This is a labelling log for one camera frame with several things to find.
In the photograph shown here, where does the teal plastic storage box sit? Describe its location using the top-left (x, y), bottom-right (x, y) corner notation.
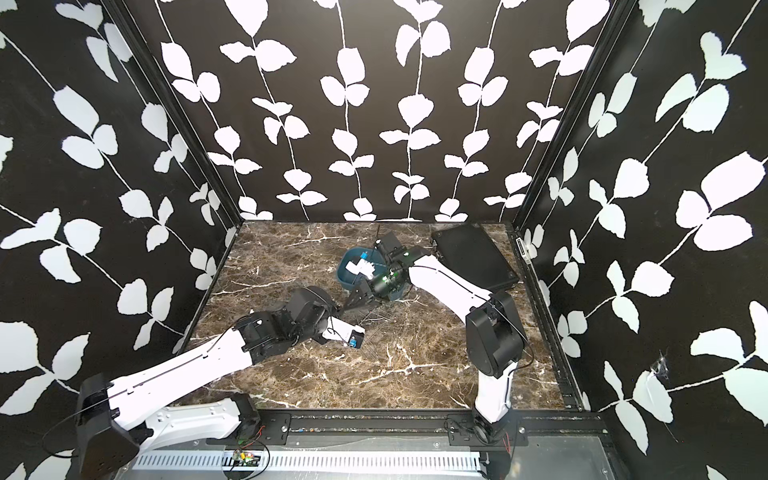
top-left (336, 247), bottom-right (406, 300)

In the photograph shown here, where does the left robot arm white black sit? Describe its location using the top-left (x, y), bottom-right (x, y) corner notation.
top-left (74, 287), bottom-right (340, 479)

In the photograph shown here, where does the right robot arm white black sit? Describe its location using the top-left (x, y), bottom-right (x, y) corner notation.
top-left (341, 249), bottom-right (529, 424)

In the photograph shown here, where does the steel nail pile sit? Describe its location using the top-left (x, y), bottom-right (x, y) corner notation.
top-left (360, 314), bottom-right (421, 361)

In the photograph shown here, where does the black carrying case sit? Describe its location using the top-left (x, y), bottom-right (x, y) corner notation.
top-left (431, 224), bottom-right (520, 293)

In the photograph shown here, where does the white perforated strip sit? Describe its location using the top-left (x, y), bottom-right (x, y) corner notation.
top-left (133, 450), bottom-right (484, 475)

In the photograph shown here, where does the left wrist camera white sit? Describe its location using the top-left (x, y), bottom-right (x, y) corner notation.
top-left (322, 317), bottom-right (365, 349)

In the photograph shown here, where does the small circuit board with wires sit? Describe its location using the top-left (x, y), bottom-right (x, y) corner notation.
top-left (224, 426), bottom-right (272, 479)

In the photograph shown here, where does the black front rail base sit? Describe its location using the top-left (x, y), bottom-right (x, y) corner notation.
top-left (239, 409), bottom-right (610, 451)

